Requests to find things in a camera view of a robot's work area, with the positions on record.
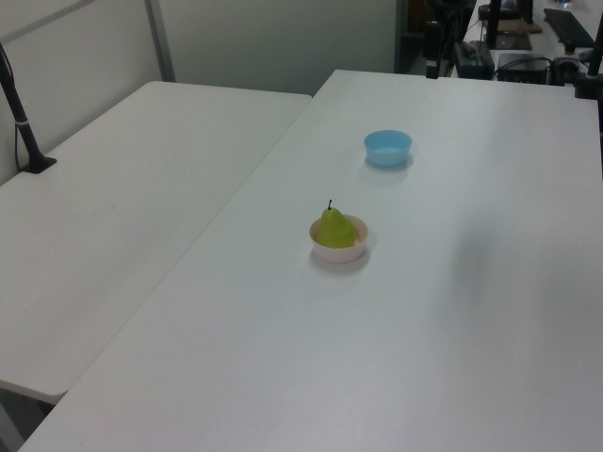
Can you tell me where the green apple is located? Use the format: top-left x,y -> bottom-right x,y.
319,199 -> 357,250

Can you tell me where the pink plastic bowl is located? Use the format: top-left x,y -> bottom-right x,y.
308,214 -> 369,265

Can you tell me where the blue plastic bowl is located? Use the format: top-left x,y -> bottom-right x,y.
363,129 -> 414,168

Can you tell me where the dark device with green part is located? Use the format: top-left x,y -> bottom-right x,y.
452,40 -> 496,79

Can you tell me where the black electronics box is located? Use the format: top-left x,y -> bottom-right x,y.
496,52 -> 552,83

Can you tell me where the black monitor stand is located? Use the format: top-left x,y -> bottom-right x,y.
486,0 -> 534,51

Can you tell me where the brown wooden board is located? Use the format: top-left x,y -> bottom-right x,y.
477,4 -> 544,35

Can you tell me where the dark object with red top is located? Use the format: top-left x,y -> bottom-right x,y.
551,43 -> 581,87

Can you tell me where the black pole with table clamp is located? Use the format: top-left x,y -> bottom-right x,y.
573,0 -> 603,101

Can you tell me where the black keyboard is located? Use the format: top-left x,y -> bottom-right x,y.
542,7 -> 596,48

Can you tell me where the black clamp post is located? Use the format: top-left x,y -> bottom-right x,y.
425,21 -> 443,80

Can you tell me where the grey metal partition post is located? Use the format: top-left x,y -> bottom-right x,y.
144,0 -> 177,84

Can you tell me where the black camera pole with base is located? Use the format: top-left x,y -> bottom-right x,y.
0,41 -> 58,175

